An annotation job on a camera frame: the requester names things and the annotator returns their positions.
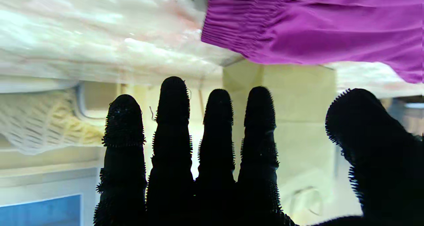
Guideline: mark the knitted beige cushion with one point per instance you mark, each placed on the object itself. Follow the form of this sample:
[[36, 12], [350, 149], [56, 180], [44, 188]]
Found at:
[[46, 120]]

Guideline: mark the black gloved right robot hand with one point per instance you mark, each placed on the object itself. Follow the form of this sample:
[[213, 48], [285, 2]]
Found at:
[[232, 173]]

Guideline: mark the purple shorts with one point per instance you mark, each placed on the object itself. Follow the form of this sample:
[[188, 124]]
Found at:
[[318, 27]]

